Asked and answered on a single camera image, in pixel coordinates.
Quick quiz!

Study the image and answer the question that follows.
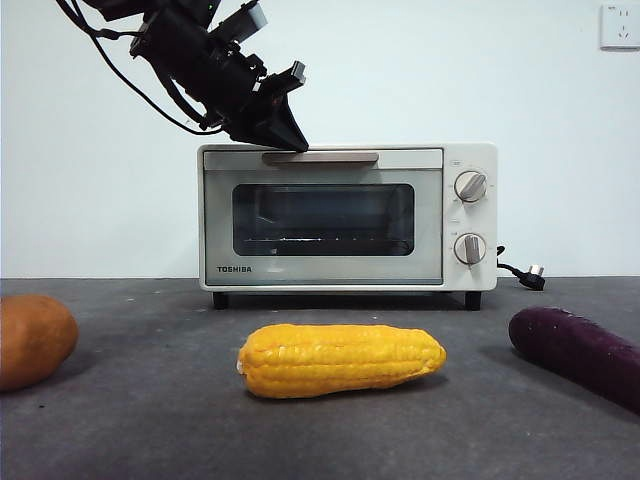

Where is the glass oven door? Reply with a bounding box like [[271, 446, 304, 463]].
[[202, 148, 445, 287]]

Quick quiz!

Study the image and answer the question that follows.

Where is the purple eggplant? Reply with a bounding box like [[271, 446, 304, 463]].
[[508, 305, 640, 416]]

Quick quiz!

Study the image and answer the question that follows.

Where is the white oven knob, beige grip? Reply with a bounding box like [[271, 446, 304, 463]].
[[453, 170, 489, 204], [452, 232, 489, 267]]

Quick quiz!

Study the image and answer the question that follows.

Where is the white toaster oven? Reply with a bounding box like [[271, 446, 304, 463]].
[[197, 142, 499, 311]]

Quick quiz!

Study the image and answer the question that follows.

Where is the yellow corn cob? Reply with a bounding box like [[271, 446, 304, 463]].
[[236, 323, 448, 400]]

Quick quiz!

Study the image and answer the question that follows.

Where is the orange-brown sweet potato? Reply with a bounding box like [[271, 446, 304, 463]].
[[0, 294, 80, 392]]

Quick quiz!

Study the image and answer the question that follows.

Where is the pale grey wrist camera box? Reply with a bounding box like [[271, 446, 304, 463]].
[[214, 3, 270, 44]]

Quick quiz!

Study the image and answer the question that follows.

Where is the metal wire oven rack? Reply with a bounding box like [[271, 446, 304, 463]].
[[244, 235, 409, 251]]

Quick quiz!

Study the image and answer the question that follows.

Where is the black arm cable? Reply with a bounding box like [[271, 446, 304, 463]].
[[54, 0, 221, 136]]

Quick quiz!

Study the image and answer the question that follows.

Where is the black power cable with plug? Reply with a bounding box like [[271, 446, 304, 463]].
[[494, 243, 547, 292]]

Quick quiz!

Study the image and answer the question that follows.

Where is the white wall socket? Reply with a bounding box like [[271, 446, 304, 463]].
[[599, 3, 640, 51]]

